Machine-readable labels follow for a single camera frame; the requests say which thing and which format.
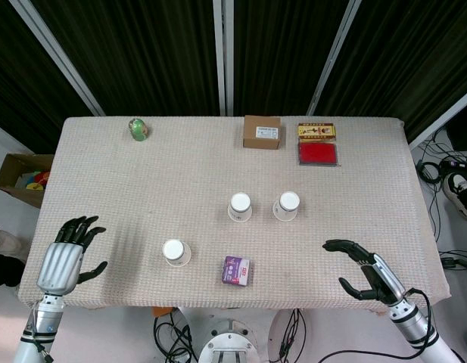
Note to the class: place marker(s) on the green nesting doll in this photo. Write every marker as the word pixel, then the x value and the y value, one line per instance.
pixel 138 129

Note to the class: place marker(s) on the dark curtain panel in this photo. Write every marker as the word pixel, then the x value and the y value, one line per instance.
pixel 407 56
pixel 142 56
pixel 25 75
pixel 286 56

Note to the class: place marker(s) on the beige woven tablecloth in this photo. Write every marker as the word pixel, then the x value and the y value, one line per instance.
pixel 180 181

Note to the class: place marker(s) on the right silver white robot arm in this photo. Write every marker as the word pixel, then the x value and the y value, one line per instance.
pixel 418 325

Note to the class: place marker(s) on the purple soap packet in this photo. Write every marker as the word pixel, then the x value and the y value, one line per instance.
pixel 236 270

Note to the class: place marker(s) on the open cardboard box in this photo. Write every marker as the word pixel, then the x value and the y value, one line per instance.
pixel 11 166

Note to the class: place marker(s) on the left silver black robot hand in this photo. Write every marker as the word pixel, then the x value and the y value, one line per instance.
pixel 61 264

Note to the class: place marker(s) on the orange tag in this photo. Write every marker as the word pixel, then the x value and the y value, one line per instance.
pixel 163 312

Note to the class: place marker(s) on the red ink pad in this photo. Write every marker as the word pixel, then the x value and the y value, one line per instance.
pixel 318 153

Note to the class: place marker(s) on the white frame post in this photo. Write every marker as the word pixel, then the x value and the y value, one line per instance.
pixel 222 56
pixel 333 56
pixel 59 56
pixel 441 119

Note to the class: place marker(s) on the white paper cup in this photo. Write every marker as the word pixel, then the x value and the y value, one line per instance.
pixel 175 252
pixel 286 206
pixel 240 208

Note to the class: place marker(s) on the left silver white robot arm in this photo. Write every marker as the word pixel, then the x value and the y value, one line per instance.
pixel 40 325

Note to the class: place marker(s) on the black bag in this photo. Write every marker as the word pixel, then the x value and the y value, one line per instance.
pixel 4 268

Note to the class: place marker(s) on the black and white shoe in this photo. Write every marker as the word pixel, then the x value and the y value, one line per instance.
pixel 458 191

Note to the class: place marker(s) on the yellow red card box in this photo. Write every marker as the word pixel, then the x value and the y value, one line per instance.
pixel 316 131

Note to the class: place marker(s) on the colourful toy pieces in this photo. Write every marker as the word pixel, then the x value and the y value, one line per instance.
pixel 34 180

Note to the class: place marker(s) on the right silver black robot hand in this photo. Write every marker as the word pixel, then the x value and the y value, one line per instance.
pixel 380 276

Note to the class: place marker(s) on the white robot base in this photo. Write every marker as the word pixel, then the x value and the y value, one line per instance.
pixel 227 344

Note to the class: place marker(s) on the brown cardboard box with label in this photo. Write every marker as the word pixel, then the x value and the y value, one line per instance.
pixel 261 132

